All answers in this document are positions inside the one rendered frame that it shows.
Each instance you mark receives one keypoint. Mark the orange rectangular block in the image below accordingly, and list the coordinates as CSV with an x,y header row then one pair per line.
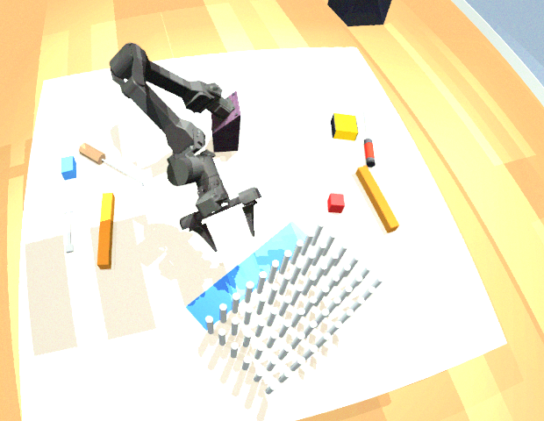
x,y
105,231
382,208

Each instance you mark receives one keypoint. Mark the light blue flat strip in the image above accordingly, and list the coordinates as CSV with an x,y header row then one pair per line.
x,y
246,271

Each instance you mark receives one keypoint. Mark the red-handled screwdriver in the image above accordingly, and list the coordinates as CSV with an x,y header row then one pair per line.
x,y
368,148

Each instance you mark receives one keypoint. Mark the small red cube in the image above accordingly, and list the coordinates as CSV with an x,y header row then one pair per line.
x,y
335,202

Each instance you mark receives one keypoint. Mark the blue block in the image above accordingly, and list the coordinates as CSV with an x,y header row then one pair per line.
x,y
68,167

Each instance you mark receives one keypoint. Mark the yellow block with dark grey end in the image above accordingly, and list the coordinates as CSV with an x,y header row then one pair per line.
x,y
344,126

